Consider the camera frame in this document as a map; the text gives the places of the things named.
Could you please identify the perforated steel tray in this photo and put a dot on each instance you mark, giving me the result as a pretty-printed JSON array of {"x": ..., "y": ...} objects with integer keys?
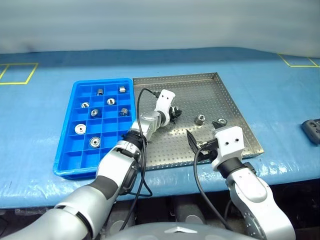
[{"x": 200, "y": 95}]

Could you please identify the small silver cylindrical roller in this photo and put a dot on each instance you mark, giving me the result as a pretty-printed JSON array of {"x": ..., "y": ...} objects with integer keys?
[
  {"x": 100, "y": 91},
  {"x": 122, "y": 89},
  {"x": 124, "y": 111}
]

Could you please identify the blue plastic compartment tray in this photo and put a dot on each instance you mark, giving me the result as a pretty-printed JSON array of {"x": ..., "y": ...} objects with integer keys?
[{"x": 72, "y": 155}]

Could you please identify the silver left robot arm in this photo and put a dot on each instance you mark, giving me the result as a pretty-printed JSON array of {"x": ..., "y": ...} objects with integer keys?
[{"x": 112, "y": 162}]

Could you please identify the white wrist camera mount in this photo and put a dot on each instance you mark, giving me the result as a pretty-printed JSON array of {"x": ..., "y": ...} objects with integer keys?
[
  {"x": 228, "y": 136},
  {"x": 166, "y": 98}
]

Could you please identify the small silver flanged roller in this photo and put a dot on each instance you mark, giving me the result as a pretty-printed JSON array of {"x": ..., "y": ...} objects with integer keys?
[
  {"x": 200, "y": 119},
  {"x": 94, "y": 112},
  {"x": 85, "y": 105},
  {"x": 222, "y": 121},
  {"x": 111, "y": 101}
]

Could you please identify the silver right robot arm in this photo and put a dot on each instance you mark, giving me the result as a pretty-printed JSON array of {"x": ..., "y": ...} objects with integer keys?
[{"x": 250, "y": 192}]

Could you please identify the wide silver roller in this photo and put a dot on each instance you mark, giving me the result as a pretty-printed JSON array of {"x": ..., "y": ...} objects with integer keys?
[
  {"x": 80, "y": 128},
  {"x": 200, "y": 144},
  {"x": 94, "y": 141}
]

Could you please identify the black handheld device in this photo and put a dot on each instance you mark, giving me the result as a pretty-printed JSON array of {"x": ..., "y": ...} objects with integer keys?
[{"x": 312, "y": 130}]

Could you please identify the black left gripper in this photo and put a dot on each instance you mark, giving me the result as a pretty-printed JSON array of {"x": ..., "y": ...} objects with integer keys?
[{"x": 172, "y": 114}]

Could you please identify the grey robot torso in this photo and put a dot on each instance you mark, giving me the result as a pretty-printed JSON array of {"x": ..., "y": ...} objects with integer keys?
[{"x": 175, "y": 234}]

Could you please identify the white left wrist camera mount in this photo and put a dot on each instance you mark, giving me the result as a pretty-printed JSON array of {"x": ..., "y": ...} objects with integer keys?
[{"x": 166, "y": 98}]

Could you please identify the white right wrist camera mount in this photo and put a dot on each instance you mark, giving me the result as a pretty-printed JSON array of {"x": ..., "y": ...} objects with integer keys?
[{"x": 228, "y": 136}]

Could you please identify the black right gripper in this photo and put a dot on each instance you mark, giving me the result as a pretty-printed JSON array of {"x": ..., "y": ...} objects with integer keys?
[{"x": 209, "y": 148}]

